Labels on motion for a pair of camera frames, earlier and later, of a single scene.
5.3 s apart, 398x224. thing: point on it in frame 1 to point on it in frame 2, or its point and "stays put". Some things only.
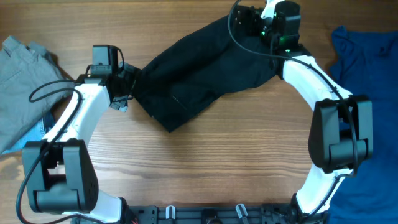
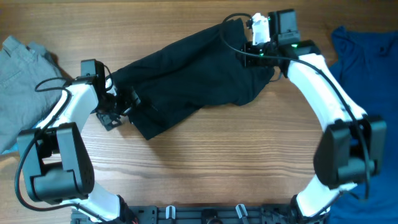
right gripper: (245, 17) to (249, 54)
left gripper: (127, 83) to (125, 101)
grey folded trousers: (32, 81) stays put
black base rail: (258, 213) stays put
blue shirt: (366, 64) stays put
